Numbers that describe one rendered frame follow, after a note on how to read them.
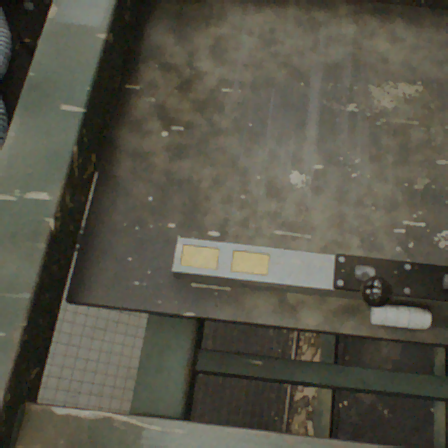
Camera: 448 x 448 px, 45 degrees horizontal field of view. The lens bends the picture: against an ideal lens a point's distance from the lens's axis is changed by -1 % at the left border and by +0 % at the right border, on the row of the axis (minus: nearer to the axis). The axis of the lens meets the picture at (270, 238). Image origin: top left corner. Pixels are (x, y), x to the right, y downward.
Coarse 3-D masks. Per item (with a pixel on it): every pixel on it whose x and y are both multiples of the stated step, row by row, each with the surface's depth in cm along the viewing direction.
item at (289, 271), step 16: (192, 240) 75; (176, 256) 74; (224, 256) 74; (272, 256) 74; (288, 256) 74; (304, 256) 74; (320, 256) 74; (176, 272) 73; (192, 272) 73; (208, 272) 73; (224, 272) 73; (240, 272) 73; (272, 272) 73; (288, 272) 73; (304, 272) 73; (320, 272) 73; (256, 288) 76; (272, 288) 75; (288, 288) 74; (304, 288) 74; (320, 288) 73; (400, 304) 76; (416, 304) 75; (432, 304) 74
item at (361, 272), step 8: (360, 264) 72; (360, 272) 72; (368, 272) 71; (368, 280) 62; (376, 280) 61; (384, 280) 61; (360, 288) 62; (368, 288) 61; (376, 288) 61; (384, 288) 61; (392, 288) 61; (368, 296) 61; (376, 296) 61; (384, 296) 61; (368, 304) 62; (376, 304) 61; (384, 304) 61
